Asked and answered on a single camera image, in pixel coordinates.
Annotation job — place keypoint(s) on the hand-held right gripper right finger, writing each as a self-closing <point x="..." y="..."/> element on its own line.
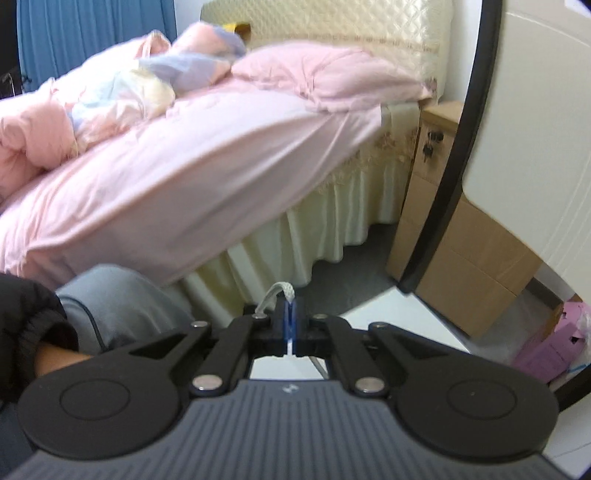
<point x="300" y="332"/>

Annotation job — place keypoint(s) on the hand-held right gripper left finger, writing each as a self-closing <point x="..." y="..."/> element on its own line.
<point x="281" y="332"/>

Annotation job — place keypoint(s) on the blue curtain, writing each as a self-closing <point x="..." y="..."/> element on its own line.
<point x="92" y="37"/>

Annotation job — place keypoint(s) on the wooden nightstand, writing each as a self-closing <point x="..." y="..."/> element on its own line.
<point x="461" y="258"/>

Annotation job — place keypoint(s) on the pink bed sheet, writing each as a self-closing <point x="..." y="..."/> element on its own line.
<point x="184" y="175"/>

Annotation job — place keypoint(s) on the cream bed skirt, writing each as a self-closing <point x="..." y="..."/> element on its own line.
<point x="341" y="212"/>

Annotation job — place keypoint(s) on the dark key bunch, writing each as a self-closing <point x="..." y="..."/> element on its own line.
<point x="430" y="144"/>

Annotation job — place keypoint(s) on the pink cardboard box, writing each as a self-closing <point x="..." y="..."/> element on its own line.
<point x="549" y="346"/>

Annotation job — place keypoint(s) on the white chair with black frame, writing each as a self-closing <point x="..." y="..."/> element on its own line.
<point x="531" y="138"/>

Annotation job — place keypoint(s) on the white shoelace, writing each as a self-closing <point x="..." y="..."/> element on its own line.
<point x="277" y="293"/>

